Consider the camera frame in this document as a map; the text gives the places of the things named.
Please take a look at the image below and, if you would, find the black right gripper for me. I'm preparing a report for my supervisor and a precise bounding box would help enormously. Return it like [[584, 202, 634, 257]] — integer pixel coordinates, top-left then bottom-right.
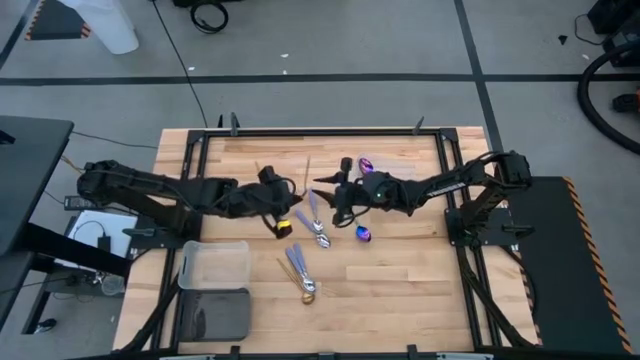
[[311, 157, 386, 227]]

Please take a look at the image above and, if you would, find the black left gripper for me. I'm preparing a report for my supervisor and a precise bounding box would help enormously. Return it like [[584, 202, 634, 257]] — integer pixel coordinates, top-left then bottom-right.
[[249, 164, 305, 240]]

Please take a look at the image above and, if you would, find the silver spoon lavender handle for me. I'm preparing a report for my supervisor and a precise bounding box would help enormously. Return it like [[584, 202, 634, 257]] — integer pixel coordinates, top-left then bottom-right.
[[307, 188, 325, 234], [292, 242, 318, 294], [293, 209, 332, 250], [284, 247, 312, 294]]

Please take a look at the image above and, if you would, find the grey plastic bin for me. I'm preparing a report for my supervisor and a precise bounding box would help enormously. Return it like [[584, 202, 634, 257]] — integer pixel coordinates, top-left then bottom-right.
[[175, 288, 252, 344]]

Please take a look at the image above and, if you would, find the white paper sheet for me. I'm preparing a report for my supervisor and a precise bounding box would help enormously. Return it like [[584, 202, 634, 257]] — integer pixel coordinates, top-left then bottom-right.
[[53, 209, 140, 272]]

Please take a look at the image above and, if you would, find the clear glass cup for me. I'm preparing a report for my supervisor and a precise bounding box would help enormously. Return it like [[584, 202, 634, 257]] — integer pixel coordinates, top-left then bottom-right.
[[101, 273, 126, 297]]

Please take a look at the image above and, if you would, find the black power brick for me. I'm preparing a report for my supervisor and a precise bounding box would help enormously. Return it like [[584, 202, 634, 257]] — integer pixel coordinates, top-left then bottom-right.
[[63, 195, 101, 212]]

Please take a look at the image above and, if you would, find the black platform with hazard stripes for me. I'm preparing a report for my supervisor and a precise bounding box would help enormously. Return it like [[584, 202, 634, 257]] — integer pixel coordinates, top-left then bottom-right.
[[502, 174, 635, 355]]

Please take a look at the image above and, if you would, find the white plastic container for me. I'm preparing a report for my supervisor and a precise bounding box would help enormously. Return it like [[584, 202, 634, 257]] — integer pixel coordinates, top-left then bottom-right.
[[58, 0, 140, 55]]

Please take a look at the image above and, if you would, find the black desk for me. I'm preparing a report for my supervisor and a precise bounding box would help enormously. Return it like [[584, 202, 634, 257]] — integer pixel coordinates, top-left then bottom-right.
[[0, 115, 132, 335]]

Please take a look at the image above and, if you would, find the black hazard-edged floor mat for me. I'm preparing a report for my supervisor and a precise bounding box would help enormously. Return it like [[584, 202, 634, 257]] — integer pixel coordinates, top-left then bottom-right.
[[23, 0, 93, 41]]

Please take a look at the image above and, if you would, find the black and orange tool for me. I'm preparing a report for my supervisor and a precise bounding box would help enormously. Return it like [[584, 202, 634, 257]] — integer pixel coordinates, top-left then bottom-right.
[[612, 91, 640, 114]]

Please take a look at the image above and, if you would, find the black equipment box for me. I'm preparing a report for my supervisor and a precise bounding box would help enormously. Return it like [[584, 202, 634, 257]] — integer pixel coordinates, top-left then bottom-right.
[[587, 0, 640, 69]]

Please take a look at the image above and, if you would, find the left gripper cable loop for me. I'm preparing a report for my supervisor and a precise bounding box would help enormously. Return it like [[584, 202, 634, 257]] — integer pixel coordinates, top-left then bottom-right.
[[269, 175, 297, 201]]

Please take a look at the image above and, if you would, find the gripper cable loop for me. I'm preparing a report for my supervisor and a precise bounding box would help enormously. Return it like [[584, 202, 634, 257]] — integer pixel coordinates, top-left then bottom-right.
[[333, 207, 359, 230], [269, 175, 297, 201]]

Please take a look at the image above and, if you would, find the right gripper cable loop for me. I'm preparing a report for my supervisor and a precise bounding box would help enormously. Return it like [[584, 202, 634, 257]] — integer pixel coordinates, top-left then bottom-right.
[[333, 207, 359, 230]]

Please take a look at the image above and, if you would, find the black aluminium table frame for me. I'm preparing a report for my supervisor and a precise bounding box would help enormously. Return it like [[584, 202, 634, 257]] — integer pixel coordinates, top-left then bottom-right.
[[119, 127, 536, 360]]

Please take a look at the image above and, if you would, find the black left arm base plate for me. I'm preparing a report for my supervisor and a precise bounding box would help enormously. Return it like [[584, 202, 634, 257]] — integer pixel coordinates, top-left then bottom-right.
[[122, 219, 204, 250]]

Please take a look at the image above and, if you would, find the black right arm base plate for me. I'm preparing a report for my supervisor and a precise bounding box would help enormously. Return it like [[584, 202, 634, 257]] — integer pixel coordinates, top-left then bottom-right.
[[444, 207, 535, 247]]

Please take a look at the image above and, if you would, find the thin black cable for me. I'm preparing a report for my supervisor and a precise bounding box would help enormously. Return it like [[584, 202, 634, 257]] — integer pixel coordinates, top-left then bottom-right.
[[69, 130, 160, 150]]

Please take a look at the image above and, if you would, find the coiled black cable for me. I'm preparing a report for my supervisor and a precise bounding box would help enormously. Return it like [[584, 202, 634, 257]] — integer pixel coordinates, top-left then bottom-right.
[[188, 0, 230, 35]]

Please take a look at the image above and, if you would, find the yellow cable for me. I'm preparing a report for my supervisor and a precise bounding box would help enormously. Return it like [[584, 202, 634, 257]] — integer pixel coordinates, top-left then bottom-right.
[[59, 154, 84, 177]]

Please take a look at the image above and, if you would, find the thick black hose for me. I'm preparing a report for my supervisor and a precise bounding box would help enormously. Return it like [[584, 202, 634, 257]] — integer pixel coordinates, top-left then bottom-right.
[[577, 42, 640, 156]]

